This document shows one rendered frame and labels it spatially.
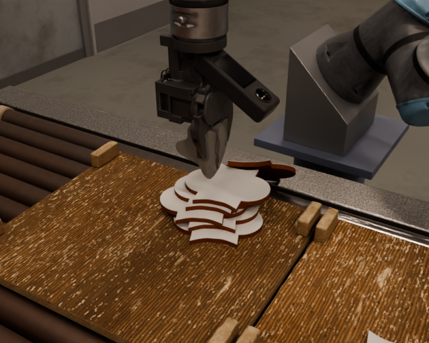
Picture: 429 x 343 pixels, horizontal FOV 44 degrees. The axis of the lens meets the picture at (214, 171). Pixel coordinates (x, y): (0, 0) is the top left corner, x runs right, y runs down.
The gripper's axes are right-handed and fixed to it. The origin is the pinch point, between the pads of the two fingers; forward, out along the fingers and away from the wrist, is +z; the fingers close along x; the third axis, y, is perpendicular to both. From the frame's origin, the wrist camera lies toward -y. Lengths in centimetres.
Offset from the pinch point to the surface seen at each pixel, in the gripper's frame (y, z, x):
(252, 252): -9.1, 8.0, 4.9
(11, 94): 68, 9, -19
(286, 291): -16.4, 8.1, 9.4
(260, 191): -5.8, 3.8, -3.8
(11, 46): 264, 72, -171
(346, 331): -25.3, 8.2, 11.7
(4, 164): 43.3, 9.5, 4.3
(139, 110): 165, 99, -179
